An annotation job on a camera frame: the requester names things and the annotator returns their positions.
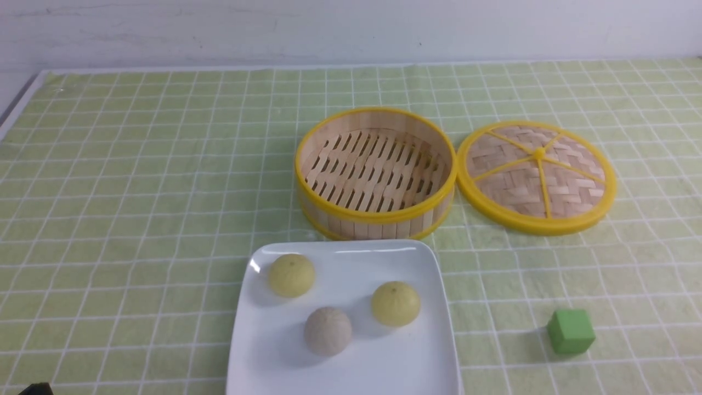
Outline yellow steamed bun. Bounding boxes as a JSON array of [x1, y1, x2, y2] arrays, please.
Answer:
[[371, 281, 422, 328], [268, 253, 316, 298]]

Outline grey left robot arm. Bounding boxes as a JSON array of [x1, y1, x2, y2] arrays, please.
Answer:
[[18, 382, 54, 395]]

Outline yellow rimmed bamboo steamer basket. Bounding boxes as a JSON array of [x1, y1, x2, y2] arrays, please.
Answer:
[[295, 108, 458, 240]]

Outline yellow steamed bun left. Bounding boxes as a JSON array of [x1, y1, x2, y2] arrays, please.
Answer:
[[268, 253, 316, 298]]

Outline green cube block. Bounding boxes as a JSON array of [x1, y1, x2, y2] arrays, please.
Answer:
[[546, 308, 596, 355]]

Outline yellow steamed bun right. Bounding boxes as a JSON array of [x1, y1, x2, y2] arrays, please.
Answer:
[[371, 281, 422, 328]]

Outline white square plate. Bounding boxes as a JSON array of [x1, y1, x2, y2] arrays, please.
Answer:
[[226, 239, 463, 394]]

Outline white grey steamed bun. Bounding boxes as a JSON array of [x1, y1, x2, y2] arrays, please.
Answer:
[[304, 307, 353, 357]]

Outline green checkered tablecloth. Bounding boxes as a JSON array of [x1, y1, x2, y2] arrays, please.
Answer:
[[1, 59, 701, 394]]

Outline bamboo steamer lid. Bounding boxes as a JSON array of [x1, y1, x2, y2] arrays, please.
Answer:
[[456, 121, 617, 236]]

